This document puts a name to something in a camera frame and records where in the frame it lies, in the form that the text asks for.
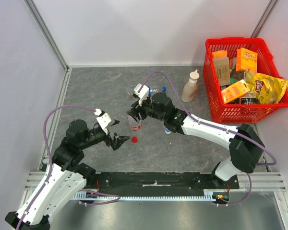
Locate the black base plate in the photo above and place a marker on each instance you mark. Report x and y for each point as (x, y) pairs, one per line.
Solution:
(158, 183)

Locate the dark jar in basket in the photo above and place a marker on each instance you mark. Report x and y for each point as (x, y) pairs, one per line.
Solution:
(249, 99)

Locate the red bottle cap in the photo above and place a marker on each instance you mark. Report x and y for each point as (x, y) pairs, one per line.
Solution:
(134, 139)

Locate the orange snack box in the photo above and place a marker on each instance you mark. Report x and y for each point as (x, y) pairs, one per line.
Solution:
(234, 91)

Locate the orange Sugar Daddy box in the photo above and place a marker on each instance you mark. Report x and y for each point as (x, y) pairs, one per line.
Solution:
(246, 60)

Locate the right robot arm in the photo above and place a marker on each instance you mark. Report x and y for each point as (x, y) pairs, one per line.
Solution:
(243, 143)

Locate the aluminium frame rail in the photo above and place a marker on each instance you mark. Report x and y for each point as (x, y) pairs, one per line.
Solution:
(46, 32)

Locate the beige nozzle bottle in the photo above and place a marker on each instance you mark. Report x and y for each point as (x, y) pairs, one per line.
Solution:
(190, 87)

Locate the slotted cable duct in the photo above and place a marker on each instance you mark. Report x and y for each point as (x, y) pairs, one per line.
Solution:
(91, 196)

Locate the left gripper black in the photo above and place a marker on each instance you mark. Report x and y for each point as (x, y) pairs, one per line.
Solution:
(117, 141)

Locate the blue white Pocari cap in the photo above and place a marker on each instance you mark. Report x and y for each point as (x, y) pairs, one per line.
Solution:
(167, 131)

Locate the small orange box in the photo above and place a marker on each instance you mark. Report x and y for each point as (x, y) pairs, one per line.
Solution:
(219, 54)

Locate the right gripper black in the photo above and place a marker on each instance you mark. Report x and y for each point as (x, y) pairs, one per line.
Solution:
(138, 110)

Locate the red label water bottle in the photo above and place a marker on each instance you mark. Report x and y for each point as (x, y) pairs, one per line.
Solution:
(133, 124)

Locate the brown cardboard box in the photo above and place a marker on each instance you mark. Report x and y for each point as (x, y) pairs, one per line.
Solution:
(222, 70)

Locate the yellow Lays chip bag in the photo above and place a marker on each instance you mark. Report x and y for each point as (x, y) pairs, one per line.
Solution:
(268, 89)

